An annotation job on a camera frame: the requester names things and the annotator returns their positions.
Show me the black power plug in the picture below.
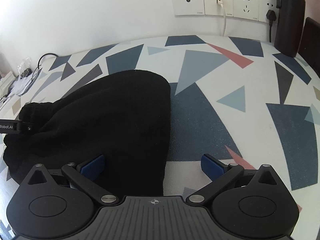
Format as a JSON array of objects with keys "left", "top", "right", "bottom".
[{"left": 266, "top": 9, "right": 277, "bottom": 43}]

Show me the black fleece garment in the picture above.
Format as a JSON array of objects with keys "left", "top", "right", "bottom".
[{"left": 3, "top": 70, "right": 171, "bottom": 197}]

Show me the black water bottle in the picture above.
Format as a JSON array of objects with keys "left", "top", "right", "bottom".
[{"left": 274, "top": 0, "right": 305, "bottom": 57}]

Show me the geometric patterned table cloth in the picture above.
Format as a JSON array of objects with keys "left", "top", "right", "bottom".
[{"left": 1, "top": 35, "right": 319, "bottom": 239}]

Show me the black cable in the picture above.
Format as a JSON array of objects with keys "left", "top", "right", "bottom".
[{"left": 30, "top": 52, "right": 60, "bottom": 86}]

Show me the white charging cable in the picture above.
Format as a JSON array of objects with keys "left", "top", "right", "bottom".
[{"left": 216, "top": 0, "right": 228, "bottom": 37}]

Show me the white wall socket panel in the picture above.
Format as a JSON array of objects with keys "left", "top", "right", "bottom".
[{"left": 172, "top": 0, "right": 278, "bottom": 23}]

